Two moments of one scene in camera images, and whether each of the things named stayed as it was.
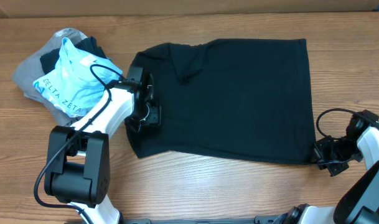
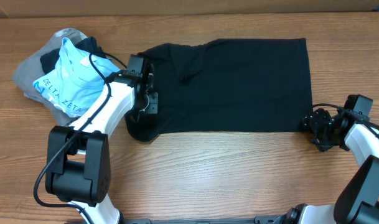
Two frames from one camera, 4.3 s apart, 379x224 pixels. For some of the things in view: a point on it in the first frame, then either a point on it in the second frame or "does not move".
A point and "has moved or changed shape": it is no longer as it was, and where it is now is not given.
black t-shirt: [243, 99] has moved or changed shape
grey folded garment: [30, 70] does not move
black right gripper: [322, 163] to [312, 120]
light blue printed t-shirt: [76, 84] does not move
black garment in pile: [48, 60] does not move
